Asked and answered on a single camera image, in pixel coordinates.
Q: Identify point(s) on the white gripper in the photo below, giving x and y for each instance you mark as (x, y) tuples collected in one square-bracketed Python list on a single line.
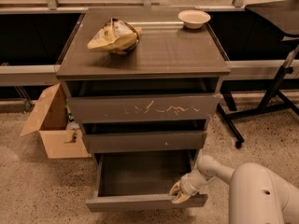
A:
[(188, 184)]

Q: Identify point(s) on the grey bottom drawer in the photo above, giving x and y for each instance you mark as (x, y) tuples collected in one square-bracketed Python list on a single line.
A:
[(138, 180)]

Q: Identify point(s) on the grey drawer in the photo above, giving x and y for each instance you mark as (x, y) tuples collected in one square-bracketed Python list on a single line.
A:
[(143, 108), (138, 180), (133, 142)]

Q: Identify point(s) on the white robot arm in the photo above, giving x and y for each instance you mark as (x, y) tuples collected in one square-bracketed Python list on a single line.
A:
[(256, 194)]

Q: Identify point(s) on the grey middle drawer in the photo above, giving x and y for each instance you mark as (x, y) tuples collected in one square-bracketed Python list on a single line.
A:
[(133, 142)]

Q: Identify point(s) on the grey top drawer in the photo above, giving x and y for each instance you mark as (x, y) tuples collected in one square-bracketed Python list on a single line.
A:
[(143, 108)]

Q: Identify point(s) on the dark grey drawer cabinet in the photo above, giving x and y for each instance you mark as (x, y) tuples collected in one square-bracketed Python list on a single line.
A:
[(168, 60)]

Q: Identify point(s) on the open cardboard box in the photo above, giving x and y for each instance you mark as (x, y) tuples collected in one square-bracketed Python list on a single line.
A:
[(49, 118)]

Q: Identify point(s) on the green bottle in box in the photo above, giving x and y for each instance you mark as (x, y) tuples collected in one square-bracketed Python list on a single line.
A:
[(70, 117)]

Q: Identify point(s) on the yellow crumpled chip bag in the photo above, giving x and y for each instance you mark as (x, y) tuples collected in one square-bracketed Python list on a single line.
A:
[(116, 36)]

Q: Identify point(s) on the white paper bowl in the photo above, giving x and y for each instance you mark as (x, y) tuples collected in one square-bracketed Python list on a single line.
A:
[(194, 19)]

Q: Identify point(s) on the black rolling side table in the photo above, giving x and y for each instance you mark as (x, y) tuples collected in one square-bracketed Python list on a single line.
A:
[(282, 15)]

